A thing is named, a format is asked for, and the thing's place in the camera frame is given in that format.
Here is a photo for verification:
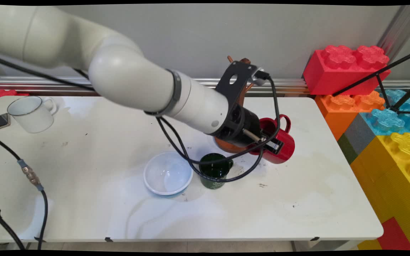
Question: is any big orange toy brick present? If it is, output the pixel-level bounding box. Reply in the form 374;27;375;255
314;91;385;141

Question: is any red enamel mug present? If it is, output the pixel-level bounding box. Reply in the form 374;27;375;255
249;114;296;165

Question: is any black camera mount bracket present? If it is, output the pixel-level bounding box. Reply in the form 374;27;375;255
215;61;259;108

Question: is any big blue toy brick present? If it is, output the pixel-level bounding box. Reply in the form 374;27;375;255
360;90;410;137

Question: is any big dark green toy brick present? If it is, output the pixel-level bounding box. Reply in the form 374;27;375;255
337;134;358;165

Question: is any big red toy brick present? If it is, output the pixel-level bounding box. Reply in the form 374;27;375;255
303;45;391;97

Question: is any black camera cable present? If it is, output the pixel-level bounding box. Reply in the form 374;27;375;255
156;74;281;183

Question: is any big yellow toy brick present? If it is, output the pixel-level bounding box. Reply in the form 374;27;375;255
349;132;410;250

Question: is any dark green mug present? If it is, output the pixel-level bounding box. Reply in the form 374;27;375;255
199;153;234;190

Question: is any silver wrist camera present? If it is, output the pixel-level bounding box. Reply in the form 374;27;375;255
253;67;270;86

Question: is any aluminium rail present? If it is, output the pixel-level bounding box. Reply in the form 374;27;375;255
0;76;410;97

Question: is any white enamel mug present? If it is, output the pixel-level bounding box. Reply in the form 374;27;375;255
7;96;58;134

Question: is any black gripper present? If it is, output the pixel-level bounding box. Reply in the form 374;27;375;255
213;106;284;155

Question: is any aluminium post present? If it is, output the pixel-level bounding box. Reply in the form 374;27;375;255
376;5;410;65

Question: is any white bowl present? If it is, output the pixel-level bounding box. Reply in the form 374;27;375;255
143;151;194;197

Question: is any black tripod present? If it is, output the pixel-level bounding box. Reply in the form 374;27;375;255
332;48;410;116

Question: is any brown wooden mug tree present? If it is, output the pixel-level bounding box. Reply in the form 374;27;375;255
214;55;254;154

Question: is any black cable with metal connector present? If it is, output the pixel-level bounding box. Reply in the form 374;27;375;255
0;132;48;250

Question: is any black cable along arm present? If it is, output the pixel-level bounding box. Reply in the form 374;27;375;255
0;52;97;92

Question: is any big grey toy brick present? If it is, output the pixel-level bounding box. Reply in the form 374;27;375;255
343;114;377;157

